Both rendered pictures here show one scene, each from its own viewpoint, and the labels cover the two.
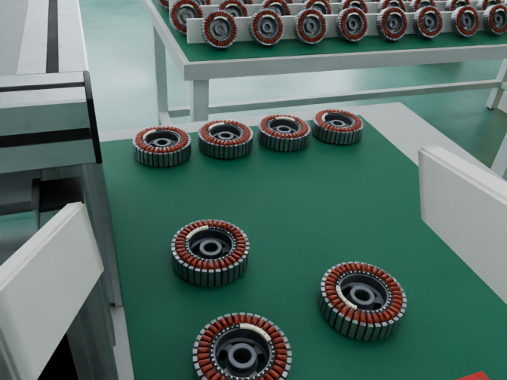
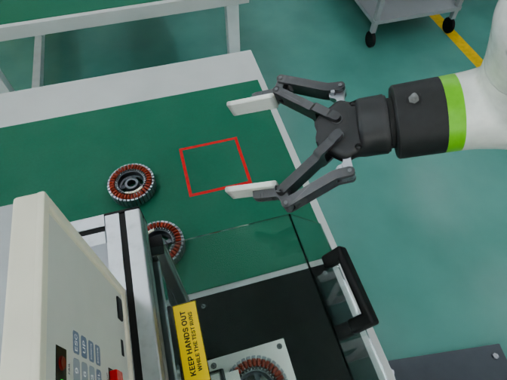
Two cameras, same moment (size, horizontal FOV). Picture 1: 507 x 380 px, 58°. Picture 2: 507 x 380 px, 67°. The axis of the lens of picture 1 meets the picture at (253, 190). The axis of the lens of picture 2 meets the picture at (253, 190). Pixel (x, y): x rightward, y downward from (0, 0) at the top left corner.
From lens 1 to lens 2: 47 cm
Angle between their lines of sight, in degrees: 58
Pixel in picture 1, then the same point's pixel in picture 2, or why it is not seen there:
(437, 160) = (238, 103)
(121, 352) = not seen: hidden behind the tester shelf
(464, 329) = (156, 147)
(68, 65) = (96, 223)
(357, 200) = (43, 169)
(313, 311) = not seen: hidden behind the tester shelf
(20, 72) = (102, 242)
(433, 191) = (238, 108)
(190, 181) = not seen: outside the picture
